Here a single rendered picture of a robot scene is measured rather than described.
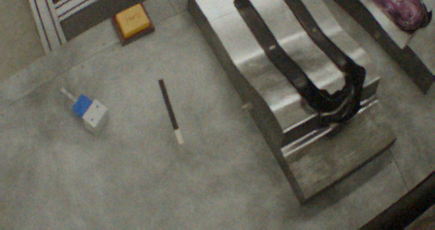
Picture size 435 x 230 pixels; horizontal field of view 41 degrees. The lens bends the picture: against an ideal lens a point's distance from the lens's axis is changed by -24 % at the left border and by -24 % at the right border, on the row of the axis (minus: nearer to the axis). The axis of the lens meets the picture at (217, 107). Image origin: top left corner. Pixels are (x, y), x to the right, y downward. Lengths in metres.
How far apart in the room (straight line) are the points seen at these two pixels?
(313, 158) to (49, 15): 1.21
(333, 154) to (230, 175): 0.21
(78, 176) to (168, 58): 0.33
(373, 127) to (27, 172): 0.77
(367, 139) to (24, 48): 1.50
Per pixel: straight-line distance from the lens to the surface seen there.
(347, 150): 1.40
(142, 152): 1.42
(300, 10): 1.49
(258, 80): 1.37
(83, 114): 1.41
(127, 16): 1.51
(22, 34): 2.54
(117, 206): 1.39
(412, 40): 1.52
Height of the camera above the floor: 2.14
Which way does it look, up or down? 67 degrees down
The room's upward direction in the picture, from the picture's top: 9 degrees clockwise
